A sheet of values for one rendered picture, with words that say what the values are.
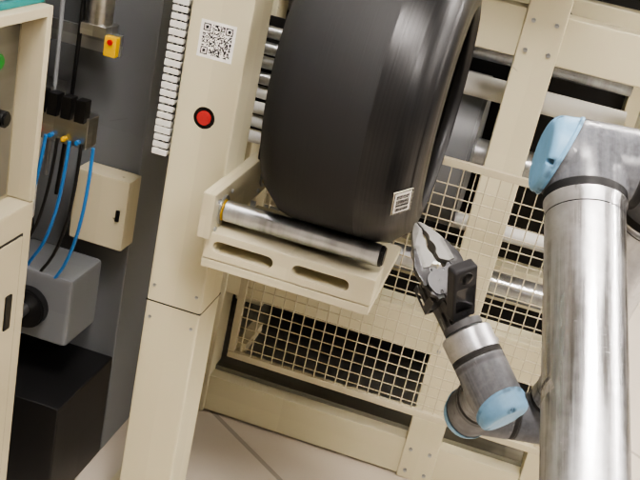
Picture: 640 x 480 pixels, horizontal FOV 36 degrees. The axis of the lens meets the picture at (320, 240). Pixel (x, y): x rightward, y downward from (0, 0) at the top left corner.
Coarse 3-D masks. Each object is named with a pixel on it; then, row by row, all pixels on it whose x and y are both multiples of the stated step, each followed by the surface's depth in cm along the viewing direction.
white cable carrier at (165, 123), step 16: (176, 0) 195; (192, 0) 196; (176, 16) 196; (176, 32) 197; (176, 48) 198; (176, 64) 199; (176, 80) 201; (160, 96) 203; (176, 96) 206; (160, 112) 204; (160, 128) 205; (160, 144) 206
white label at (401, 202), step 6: (396, 192) 176; (402, 192) 177; (408, 192) 178; (396, 198) 177; (402, 198) 178; (408, 198) 179; (396, 204) 179; (402, 204) 180; (408, 204) 180; (390, 210) 180; (396, 210) 180; (402, 210) 181
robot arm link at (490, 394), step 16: (480, 352) 165; (496, 352) 166; (464, 368) 166; (480, 368) 164; (496, 368) 164; (464, 384) 166; (480, 384) 164; (496, 384) 163; (512, 384) 164; (464, 400) 168; (480, 400) 164; (496, 400) 162; (512, 400) 162; (480, 416) 164; (496, 416) 162; (512, 416) 165
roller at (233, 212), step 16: (224, 208) 198; (240, 208) 198; (256, 208) 199; (240, 224) 198; (256, 224) 197; (272, 224) 196; (288, 224) 196; (304, 224) 196; (304, 240) 195; (320, 240) 194; (336, 240) 194; (352, 240) 194; (368, 240) 195; (352, 256) 194; (368, 256) 193; (384, 256) 194
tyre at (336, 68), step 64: (320, 0) 171; (384, 0) 170; (448, 0) 172; (320, 64) 170; (384, 64) 168; (448, 64) 171; (320, 128) 172; (384, 128) 169; (448, 128) 216; (320, 192) 181; (384, 192) 176
